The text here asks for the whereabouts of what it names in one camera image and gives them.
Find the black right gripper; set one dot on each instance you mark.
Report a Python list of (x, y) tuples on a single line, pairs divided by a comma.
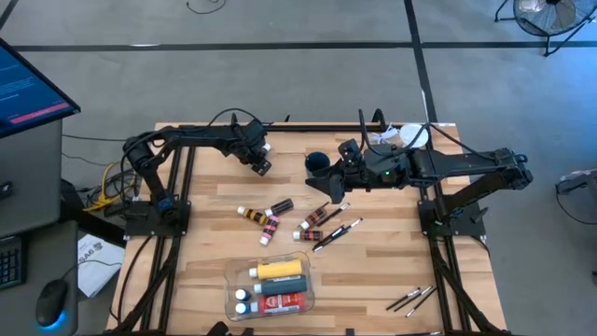
[(352, 175)]

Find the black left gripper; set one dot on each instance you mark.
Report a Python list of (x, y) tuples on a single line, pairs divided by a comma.
[(249, 140)]

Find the large yellow paint bottle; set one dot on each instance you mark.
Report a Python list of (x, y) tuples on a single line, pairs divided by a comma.
[(277, 269)]

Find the large grey paint bottle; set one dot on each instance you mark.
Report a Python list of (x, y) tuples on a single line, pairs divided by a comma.
[(284, 284)]

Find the clear plastic bin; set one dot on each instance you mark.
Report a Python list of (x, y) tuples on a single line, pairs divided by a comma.
[(235, 275)]

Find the large red paint bottle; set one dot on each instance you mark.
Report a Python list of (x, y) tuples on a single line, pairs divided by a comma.
[(284, 303)]

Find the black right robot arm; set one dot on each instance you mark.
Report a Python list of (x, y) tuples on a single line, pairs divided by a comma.
[(466, 161)]

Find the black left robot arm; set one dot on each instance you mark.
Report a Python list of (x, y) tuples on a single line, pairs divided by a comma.
[(196, 136)]

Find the small pink paint bottle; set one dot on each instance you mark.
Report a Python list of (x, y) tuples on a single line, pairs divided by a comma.
[(269, 231)]

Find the dark blue cup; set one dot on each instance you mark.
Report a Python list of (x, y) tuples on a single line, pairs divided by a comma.
[(317, 161)]

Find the white paper booklet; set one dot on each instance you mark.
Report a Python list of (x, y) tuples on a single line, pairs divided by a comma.
[(100, 270)]

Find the grey desk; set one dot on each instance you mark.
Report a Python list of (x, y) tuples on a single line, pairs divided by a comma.
[(32, 186)]

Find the grey floor equipment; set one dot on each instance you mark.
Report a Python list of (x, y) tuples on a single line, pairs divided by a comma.
[(576, 182)]

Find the computer monitor blue screen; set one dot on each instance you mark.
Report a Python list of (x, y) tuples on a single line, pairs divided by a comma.
[(28, 93)]

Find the black computer mouse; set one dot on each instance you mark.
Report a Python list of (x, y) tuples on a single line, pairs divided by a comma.
[(50, 303)]

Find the small black desk device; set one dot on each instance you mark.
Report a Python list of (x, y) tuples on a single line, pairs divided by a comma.
[(5, 191)]

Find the black keyboard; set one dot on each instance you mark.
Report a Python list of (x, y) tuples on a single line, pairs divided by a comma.
[(10, 266)]

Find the black floor fan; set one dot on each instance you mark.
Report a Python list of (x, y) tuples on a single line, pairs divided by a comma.
[(550, 16)]

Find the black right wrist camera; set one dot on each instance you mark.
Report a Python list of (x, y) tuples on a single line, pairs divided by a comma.
[(350, 150)]

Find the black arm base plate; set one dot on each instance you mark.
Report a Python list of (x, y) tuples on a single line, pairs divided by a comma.
[(135, 231), (471, 228)]

